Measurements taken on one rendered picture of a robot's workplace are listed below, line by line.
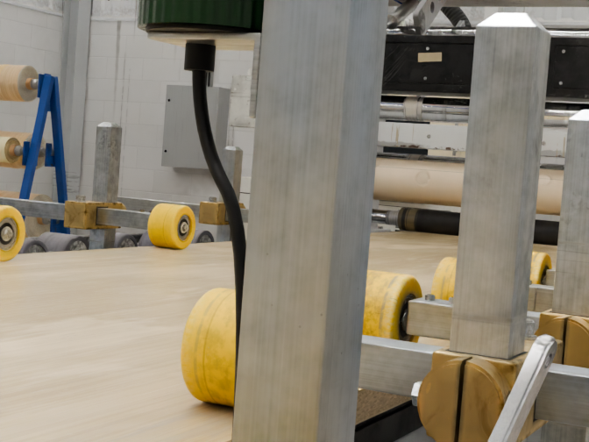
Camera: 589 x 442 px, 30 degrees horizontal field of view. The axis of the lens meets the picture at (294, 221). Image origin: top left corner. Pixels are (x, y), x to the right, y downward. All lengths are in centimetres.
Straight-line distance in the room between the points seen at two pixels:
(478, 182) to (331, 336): 25
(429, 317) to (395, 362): 26
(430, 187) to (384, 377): 240
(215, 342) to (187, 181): 1019
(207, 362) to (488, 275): 21
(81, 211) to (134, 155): 922
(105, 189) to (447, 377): 155
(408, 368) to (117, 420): 19
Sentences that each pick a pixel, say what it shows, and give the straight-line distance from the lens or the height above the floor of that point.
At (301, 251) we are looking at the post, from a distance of 39.
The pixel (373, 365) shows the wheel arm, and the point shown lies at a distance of 70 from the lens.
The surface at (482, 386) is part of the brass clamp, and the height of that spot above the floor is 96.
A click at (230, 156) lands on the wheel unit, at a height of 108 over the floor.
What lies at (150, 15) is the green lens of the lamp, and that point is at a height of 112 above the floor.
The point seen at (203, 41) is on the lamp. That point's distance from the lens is 42.
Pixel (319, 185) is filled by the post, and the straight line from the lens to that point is 39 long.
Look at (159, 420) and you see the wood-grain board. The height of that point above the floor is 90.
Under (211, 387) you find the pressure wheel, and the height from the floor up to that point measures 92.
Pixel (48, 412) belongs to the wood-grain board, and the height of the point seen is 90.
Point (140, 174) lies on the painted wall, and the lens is 1122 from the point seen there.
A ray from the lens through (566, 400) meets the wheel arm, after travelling 67.
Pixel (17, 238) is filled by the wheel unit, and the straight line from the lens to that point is 163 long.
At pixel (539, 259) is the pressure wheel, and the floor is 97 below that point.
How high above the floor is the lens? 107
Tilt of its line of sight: 3 degrees down
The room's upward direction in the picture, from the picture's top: 4 degrees clockwise
